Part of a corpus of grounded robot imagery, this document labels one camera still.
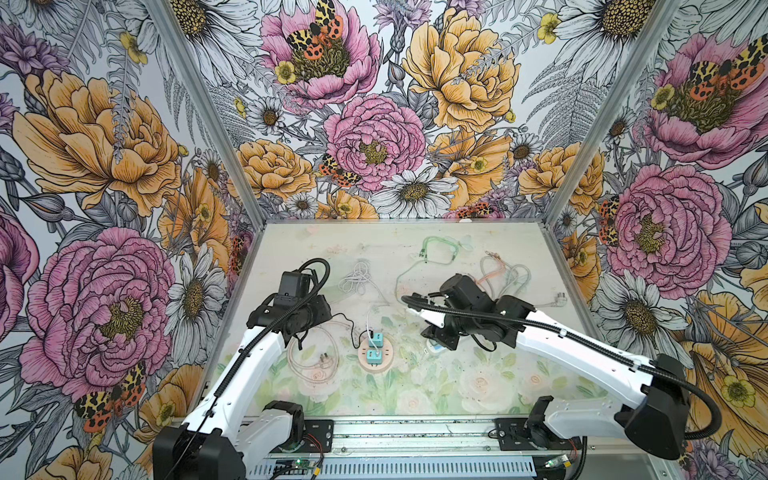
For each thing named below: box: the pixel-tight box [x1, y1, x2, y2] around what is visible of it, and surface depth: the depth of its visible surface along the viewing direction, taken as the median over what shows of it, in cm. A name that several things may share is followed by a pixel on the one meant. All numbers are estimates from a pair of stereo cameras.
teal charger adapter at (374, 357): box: [366, 349, 383, 367], surface depth 82 cm
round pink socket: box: [358, 338, 394, 374], surface depth 86 cm
